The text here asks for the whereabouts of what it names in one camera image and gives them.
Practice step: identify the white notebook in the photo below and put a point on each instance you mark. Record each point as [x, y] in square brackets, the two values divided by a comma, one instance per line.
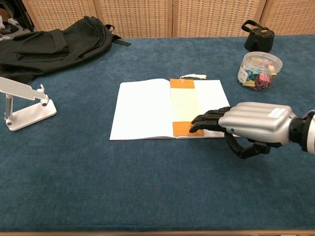
[142, 110]

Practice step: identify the tan orange paper bookmark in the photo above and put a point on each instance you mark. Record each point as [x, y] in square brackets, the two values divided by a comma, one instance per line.
[184, 105]

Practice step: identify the clear jar of binder clips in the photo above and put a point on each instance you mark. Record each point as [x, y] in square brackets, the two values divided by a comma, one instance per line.
[259, 71]

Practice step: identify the blue table cloth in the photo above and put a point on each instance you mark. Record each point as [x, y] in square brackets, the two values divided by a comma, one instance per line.
[147, 172]

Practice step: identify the woven rattan folding screen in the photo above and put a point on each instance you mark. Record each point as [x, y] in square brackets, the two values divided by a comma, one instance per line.
[172, 17]

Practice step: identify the white folding phone stand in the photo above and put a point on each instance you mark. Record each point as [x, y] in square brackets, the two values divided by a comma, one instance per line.
[27, 103]

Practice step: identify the black fabric backpack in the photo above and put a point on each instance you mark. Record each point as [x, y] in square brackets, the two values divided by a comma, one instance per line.
[51, 49]

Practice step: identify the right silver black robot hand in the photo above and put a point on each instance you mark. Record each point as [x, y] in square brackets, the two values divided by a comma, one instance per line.
[253, 123]

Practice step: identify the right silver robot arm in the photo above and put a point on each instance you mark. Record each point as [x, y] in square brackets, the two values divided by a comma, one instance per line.
[310, 132]

